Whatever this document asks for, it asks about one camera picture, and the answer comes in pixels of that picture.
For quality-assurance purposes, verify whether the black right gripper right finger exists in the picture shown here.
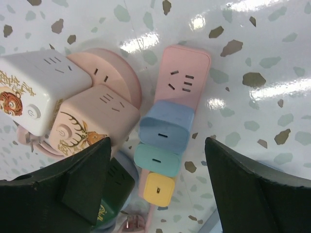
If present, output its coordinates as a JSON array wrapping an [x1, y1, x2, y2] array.
[[205, 137, 311, 233]]

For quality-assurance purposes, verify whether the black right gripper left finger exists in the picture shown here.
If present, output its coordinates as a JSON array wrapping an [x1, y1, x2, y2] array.
[[0, 137, 111, 233]]

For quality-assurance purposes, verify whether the pink deer cube socket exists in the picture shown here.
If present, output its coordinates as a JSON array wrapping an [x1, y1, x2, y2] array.
[[49, 84, 140, 157]]

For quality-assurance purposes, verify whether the yellow charger plug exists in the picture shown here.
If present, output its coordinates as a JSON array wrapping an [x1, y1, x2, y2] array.
[[143, 172, 175, 207]]

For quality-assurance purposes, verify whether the turquoise charger plug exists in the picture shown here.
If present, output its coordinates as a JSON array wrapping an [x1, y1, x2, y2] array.
[[134, 143, 181, 177]]

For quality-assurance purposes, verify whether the light blue charger plug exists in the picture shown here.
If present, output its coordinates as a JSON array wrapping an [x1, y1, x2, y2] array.
[[139, 100, 195, 154]]

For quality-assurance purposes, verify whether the white tiger cube socket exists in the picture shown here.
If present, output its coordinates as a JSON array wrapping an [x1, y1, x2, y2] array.
[[0, 49, 92, 136]]

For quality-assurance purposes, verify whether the pink power strip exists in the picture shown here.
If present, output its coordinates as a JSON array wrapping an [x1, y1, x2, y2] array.
[[128, 45, 211, 233]]

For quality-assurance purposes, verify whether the dark green cube socket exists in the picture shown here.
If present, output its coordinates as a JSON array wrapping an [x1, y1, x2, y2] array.
[[92, 158, 135, 231]]

